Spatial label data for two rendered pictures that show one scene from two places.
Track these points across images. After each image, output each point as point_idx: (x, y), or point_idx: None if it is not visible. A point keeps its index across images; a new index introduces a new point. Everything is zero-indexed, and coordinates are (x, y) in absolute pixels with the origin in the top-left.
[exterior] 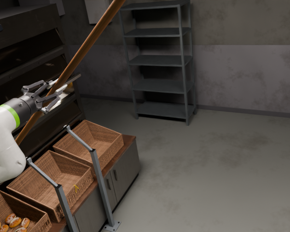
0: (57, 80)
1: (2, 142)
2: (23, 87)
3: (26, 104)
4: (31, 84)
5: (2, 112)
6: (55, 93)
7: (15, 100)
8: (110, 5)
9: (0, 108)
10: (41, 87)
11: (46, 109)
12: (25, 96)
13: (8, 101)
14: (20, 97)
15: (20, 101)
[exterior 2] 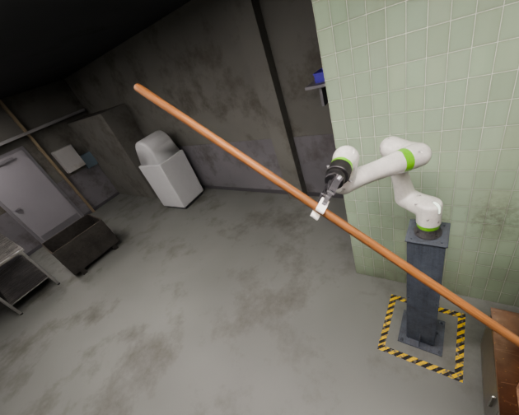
0: (314, 200)
1: None
2: (337, 174)
3: (326, 170)
4: (333, 181)
5: (334, 156)
6: (318, 202)
7: (333, 164)
8: (219, 137)
9: (338, 156)
10: (327, 189)
11: (321, 193)
12: (330, 172)
13: (338, 161)
14: (334, 170)
15: (329, 166)
